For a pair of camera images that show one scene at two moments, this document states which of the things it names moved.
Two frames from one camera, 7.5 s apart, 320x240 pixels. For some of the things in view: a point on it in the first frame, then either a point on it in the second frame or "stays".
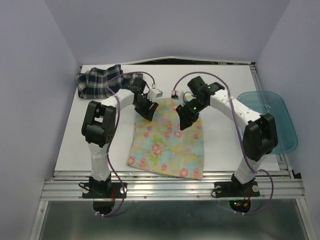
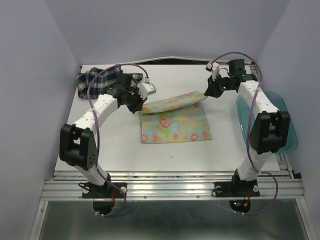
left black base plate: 104,190 stays
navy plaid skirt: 103,81 stays
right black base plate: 235,189 stays
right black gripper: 186,119 → 212,90
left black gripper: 147,113 → 139,106
